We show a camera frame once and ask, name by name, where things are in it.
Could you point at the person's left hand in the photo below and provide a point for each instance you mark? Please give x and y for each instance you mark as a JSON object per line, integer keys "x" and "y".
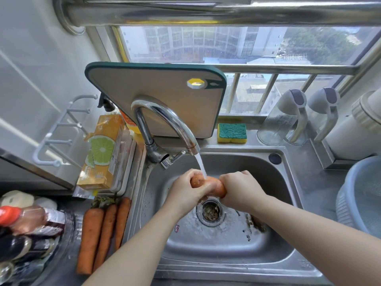
{"x": 181, "y": 196}

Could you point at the white capped bottle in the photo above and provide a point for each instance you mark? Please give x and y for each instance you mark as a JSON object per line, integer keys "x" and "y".
{"x": 46, "y": 203}

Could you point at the person's right forearm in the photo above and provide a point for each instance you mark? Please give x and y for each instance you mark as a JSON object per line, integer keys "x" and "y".
{"x": 321, "y": 238}

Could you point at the yellow capped bottle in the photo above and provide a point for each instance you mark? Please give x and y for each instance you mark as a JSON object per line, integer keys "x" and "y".
{"x": 6, "y": 269}

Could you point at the white wall hook rack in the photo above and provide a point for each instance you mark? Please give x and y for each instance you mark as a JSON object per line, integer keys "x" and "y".
{"x": 47, "y": 142}

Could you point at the steel window guard rail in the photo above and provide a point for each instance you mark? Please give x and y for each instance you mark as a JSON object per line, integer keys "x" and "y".
{"x": 285, "y": 69}

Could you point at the person's left forearm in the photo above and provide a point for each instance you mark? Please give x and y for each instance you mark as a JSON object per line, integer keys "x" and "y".
{"x": 131, "y": 256}

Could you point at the glass pitcher with grey lid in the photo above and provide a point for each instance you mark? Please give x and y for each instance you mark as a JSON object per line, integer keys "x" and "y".
{"x": 327, "y": 99}
{"x": 272, "y": 128}

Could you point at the stainless steel sink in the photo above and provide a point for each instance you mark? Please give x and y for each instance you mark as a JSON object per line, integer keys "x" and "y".
{"x": 208, "y": 250}

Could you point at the beige capped bottle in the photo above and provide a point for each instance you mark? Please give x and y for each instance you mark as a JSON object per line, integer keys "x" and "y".
{"x": 18, "y": 198}

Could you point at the chrome faucet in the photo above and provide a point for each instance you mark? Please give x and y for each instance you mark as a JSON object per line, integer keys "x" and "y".
{"x": 145, "y": 131}

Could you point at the window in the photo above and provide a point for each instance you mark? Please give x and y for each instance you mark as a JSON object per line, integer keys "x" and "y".
{"x": 214, "y": 44}

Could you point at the black sink hole plug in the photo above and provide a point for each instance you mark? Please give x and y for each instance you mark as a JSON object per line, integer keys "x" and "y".
{"x": 275, "y": 159}

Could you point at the slim orange carrot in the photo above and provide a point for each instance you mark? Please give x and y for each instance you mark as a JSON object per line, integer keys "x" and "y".
{"x": 105, "y": 232}

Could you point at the yellow green sponge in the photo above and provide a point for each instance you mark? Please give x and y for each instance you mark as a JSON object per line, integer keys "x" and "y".
{"x": 232, "y": 133}

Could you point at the white duct pipe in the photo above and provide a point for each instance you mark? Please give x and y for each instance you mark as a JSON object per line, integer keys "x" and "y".
{"x": 349, "y": 142}

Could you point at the steel overhead pipe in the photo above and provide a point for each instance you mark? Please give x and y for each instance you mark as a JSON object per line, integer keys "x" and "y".
{"x": 208, "y": 14}

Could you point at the steel drain strainer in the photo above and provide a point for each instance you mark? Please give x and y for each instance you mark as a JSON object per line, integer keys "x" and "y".
{"x": 211, "y": 212}

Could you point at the person's right hand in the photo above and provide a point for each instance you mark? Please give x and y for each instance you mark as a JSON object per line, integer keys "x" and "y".
{"x": 242, "y": 190}

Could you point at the white plastic tray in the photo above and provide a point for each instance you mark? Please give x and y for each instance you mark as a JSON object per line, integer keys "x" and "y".
{"x": 132, "y": 157}

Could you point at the orange carrot with leafy stem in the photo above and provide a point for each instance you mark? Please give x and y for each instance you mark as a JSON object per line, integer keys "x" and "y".
{"x": 89, "y": 241}

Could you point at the clear plastic bag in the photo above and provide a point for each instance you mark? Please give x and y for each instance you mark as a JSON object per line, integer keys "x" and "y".
{"x": 84, "y": 192}

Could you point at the beige green-rimmed cutting board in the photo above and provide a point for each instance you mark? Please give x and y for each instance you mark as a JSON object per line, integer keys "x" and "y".
{"x": 143, "y": 86}

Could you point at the blue plastic colander basin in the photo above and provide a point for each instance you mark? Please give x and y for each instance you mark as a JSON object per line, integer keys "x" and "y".
{"x": 366, "y": 193}

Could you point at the transparent plastic packet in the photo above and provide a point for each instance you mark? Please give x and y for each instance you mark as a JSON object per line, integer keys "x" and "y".
{"x": 121, "y": 159}

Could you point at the yellow dish soap pump bottle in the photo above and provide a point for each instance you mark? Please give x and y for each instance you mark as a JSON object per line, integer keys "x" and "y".
{"x": 133, "y": 128}

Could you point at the dark soy sauce bottle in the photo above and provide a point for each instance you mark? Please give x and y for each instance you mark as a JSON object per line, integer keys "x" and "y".
{"x": 28, "y": 247}

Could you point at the orange box with lime picture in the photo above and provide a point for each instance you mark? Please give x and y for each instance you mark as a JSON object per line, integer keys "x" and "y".
{"x": 102, "y": 148}

